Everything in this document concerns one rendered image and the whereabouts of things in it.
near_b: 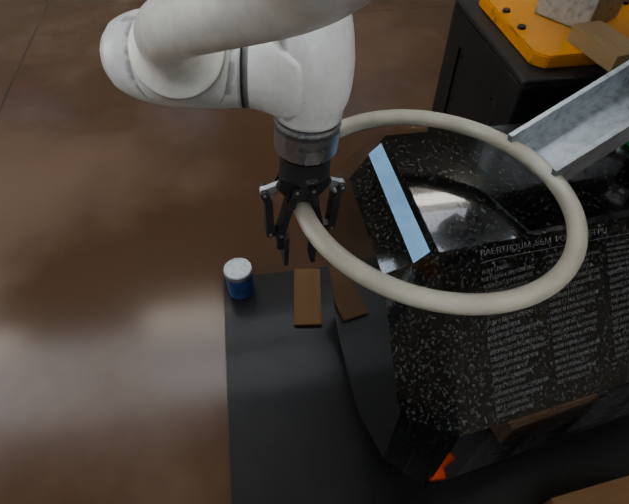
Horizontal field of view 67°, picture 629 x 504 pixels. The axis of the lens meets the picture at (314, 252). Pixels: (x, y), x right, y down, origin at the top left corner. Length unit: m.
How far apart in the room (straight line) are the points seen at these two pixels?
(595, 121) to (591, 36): 0.66
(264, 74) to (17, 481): 1.46
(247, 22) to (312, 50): 0.24
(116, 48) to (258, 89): 0.16
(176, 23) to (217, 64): 0.16
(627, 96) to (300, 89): 0.74
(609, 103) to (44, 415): 1.74
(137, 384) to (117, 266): 0.53
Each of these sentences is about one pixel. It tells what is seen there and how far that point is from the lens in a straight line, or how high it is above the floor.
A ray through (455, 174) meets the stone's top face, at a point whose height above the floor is 0.85.
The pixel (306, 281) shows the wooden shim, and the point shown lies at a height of 0.03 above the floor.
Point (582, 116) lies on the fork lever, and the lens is 1.10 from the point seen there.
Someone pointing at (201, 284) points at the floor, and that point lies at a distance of 1.90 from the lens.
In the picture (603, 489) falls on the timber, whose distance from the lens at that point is 1.59.
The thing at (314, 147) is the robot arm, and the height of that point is 1.11.
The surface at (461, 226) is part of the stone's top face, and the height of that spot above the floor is 0.85.
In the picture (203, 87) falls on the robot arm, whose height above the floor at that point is 1.21.
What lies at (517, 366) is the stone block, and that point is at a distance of 0.99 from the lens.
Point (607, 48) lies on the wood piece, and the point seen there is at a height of 0.83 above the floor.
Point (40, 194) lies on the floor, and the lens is 2.51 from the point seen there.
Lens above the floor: 1.49
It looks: 50 degrees down
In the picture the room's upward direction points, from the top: straight up
